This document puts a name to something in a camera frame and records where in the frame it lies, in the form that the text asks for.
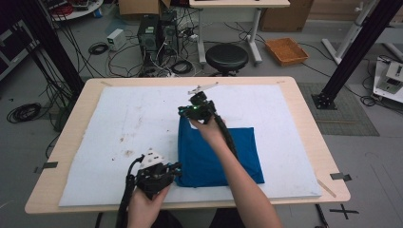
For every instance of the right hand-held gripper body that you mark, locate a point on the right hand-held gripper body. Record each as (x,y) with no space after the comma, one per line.
(202,109)

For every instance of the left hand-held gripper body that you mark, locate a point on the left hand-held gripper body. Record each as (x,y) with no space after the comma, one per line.
(153,180)

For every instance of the blue printed t-shirt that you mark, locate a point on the blue printed t-shirt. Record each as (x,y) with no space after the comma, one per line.
(202,158)

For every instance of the person's right hand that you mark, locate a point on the person's right hand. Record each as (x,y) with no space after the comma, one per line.
(210,131)

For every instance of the person's left hand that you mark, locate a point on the person's left hand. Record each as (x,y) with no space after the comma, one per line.
(145,207)

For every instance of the black round stool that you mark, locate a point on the black round stool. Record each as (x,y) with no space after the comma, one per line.
(226,57)

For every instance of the white felt mat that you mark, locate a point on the white felt mat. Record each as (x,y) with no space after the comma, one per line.
(126,120)

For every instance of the person's dark clothed legs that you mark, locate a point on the person's dark clothed legs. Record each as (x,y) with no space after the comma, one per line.
(221,220)

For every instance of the black computer tower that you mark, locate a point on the black computer tower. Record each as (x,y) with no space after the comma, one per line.
(148,36)
(169,33)

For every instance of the white power supply box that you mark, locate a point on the white power supply box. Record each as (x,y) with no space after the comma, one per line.
(116,38)

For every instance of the orange tray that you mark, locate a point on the orange tray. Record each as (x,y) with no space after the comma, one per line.
(286,51)

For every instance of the black tape strip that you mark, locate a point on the black tape strip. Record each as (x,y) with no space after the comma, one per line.
(47,166)
(340,176)

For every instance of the cardboard box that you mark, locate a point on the cardboard box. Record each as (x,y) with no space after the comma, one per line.
(286,15)
(139,7)

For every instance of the white desk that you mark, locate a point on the white desk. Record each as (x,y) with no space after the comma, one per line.
(239,3)

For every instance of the grey floor mat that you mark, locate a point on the grey floor mat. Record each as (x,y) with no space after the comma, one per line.
(348,117)

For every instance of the thin wooden stick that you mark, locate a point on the thin wooden stick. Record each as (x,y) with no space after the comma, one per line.
(326,188)

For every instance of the round white table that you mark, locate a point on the round white table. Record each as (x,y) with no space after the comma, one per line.
(77,8)

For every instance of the white metal stand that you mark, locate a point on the white metal stand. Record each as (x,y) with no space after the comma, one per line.
(348,34)

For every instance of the black tape cross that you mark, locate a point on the black tape cross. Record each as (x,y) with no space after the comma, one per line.
(344,211)

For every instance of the white device on board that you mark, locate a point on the white device on board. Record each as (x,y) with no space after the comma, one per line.
(391,79)

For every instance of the black aluminium post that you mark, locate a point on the black aluminium post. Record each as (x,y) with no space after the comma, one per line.
(50,44)
(361,47)

